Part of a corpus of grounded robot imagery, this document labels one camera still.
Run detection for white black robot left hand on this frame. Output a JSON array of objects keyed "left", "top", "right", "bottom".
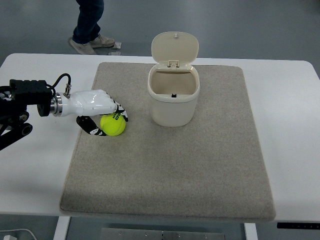
[{"left": 54, "top": 89, "right": 128, "bottom": 136}]

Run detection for yellow tennis ball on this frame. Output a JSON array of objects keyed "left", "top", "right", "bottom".
[{"left": 100, "top": 113, "right": 126, "bottom": 136}]

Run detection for cream bin with lid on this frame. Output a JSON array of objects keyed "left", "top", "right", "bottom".
[{"left": 147, "top": 31, "right": 200, "bottom": 127}]

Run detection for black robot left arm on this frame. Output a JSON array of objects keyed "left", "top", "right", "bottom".
[{"left": 0, "top": 73, "right": 71, "bottom": 150}]

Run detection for floor socket plate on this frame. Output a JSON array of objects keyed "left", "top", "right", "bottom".
[{"left": 108, "top": 41, "right": 122, "bottom": 56}]

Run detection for person in jeans and sneakers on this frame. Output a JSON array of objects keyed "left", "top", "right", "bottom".
[{"left": 68, "top": 0, "right": 115, "bottom": 55}]

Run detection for white left table leg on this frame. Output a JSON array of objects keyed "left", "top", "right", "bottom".
[{"left": 53, "top": 216, "right": 71, "bottom": 240}]

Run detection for white table leg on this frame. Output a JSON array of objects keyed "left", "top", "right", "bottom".
[
  {"left": 244, "top": 223, "right": 258, "bottom": 240},
  {"left": 53, "top": 216, "right": 71, "bottom": 240}
]

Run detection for grey felt mat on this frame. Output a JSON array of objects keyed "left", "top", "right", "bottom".
[{"left": 60, "top": 62, "right": 276, "bottom": 222}]

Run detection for white plug on floor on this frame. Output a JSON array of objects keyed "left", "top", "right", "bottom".
[{"left": 3, "top": 235, "right": 17, "bottom": 240}]

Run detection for white right table leg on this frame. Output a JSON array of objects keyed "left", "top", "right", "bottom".
[{"left": 244, "top": 223, "right": 258, "bottom": 240}]

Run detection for black table control panel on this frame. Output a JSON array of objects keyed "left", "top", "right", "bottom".
[{"left": 276, "top": 222, "right": 320, "bottom": 230}]

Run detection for white cable on floor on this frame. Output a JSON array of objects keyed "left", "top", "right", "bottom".
[{"left": 0, "top": 228, "right": 37, "bottom": 240}]

